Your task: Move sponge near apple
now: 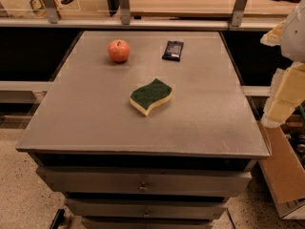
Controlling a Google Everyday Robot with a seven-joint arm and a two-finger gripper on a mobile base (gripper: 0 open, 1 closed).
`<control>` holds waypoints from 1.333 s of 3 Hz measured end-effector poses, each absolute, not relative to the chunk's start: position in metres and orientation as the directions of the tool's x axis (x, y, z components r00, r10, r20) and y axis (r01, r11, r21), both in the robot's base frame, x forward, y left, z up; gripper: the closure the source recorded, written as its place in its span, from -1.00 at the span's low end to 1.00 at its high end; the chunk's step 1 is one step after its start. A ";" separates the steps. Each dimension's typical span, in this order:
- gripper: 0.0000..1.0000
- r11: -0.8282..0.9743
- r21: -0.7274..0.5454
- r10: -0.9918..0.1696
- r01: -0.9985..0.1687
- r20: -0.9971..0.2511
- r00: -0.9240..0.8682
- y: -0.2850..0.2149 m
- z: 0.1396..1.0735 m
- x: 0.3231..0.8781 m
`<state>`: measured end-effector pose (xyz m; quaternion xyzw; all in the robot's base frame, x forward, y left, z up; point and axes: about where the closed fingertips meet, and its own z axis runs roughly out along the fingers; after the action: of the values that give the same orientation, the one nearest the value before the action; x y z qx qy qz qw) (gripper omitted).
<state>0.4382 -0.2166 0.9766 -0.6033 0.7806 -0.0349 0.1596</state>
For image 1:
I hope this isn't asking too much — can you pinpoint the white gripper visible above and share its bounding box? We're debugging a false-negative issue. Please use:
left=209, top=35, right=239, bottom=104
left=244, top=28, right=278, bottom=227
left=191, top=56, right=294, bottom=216
left=260, top=0, right=305, bottom=128

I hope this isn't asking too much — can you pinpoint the green and yellow sponge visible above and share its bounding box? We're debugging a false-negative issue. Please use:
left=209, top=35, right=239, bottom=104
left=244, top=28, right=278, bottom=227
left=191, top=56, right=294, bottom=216
left=130, top=78, right=173, bottom=116

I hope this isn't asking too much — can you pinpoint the red apple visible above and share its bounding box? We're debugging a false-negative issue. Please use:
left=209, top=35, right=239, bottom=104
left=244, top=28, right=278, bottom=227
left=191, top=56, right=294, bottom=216
left=108, top=39, right=130, bottom=63

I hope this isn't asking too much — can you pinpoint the cardboard box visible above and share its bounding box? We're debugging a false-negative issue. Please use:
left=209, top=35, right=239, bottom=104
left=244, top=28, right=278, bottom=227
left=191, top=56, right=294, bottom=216
left=258, top=114, right=305, bottom=219

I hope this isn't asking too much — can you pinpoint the black snack packet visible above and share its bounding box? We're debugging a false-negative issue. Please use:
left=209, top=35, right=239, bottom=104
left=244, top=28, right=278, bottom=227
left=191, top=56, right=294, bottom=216
left=162, top=41, right=184, bottom=62

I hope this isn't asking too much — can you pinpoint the green cable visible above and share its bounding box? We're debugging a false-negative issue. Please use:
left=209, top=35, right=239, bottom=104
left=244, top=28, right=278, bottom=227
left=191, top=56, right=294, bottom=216
left=296, top=104, right=305, bottom=123

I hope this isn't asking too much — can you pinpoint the metal railing frame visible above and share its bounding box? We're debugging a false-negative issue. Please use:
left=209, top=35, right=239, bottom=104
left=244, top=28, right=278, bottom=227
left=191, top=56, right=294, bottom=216
left=1, top=0, right=295, bottom=29

